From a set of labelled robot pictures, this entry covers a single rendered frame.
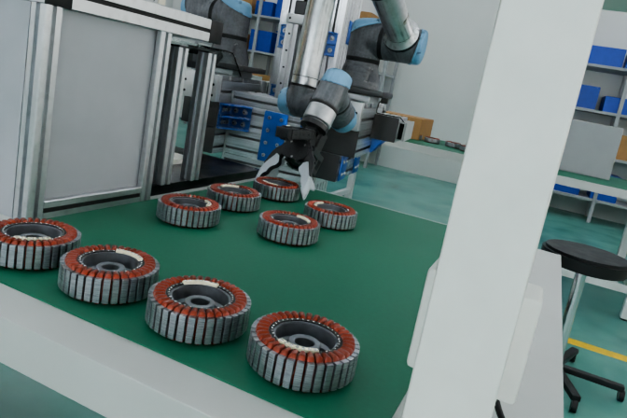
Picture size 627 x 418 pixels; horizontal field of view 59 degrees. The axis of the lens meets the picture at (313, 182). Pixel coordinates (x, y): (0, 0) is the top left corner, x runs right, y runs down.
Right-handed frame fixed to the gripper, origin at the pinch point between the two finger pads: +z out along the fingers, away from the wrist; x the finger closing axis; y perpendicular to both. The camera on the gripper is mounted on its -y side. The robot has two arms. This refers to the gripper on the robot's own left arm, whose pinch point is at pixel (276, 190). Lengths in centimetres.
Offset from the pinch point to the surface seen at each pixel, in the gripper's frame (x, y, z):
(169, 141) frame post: 10.0, -27.9, 4.9
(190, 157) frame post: 12.1, -18.0, 3.8
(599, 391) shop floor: -78, 164, -6
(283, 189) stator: -4.2, -4.1, 0.5
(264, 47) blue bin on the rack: 430, 444, -324
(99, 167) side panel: 7.2, -41.6, 17.5
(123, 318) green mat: -29, -58, 35
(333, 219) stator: -22.4, -10.6, 5.2
